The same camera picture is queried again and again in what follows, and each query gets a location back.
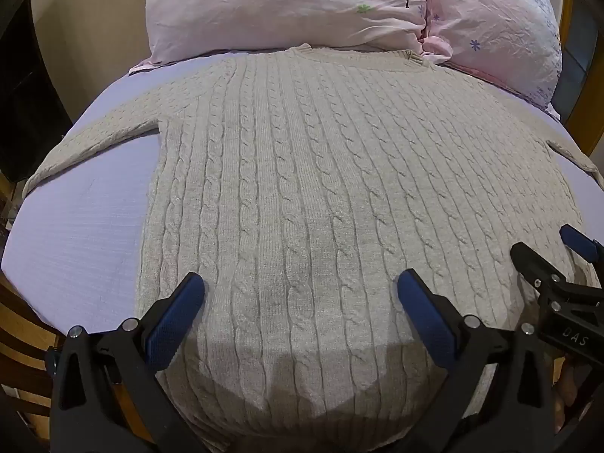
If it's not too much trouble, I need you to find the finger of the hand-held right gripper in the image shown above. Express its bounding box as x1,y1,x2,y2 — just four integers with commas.
511,242,568,299
559,225,604,263

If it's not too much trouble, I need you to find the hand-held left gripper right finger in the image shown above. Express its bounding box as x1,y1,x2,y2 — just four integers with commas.
396,268,563,453

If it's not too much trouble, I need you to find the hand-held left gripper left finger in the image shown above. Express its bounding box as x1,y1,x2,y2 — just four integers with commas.
47,271,206,453

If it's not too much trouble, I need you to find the beige cable-knit sweater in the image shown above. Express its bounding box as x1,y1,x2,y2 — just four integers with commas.
23,44,604,445

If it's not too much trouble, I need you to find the person's right hand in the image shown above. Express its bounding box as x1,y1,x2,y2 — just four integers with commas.
551,353,584,435

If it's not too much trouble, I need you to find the pink floral pillow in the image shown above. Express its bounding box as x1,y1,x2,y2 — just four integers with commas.
420,0,565,120
128,0,434,75

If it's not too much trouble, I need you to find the dark cabinet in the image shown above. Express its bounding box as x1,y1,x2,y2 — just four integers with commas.
0,5,72,181

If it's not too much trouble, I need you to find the wooden bed frame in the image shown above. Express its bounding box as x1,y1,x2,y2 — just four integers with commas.
0,170,64,439

